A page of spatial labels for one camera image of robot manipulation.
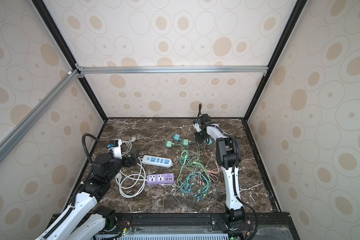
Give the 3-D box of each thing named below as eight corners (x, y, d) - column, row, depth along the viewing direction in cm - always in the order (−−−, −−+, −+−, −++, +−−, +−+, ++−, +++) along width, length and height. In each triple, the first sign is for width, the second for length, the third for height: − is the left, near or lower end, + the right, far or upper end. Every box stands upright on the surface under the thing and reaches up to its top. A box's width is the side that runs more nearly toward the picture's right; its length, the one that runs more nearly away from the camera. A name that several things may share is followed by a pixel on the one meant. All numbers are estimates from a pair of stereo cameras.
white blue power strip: (142, 164, 96) (140, 162, 94) (144, 156, 100) (143, 154, 97) (171, 168, 95) (171, 166, 92) (173, 160, 98) (173, 158, 96)
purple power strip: (147, 184, 88) (146, 182, 86) (148, 175, 92) (147, 173, 89) (174, 184, 88) (173, 182, 86) (174, 175, 92) (174, 173, 89)
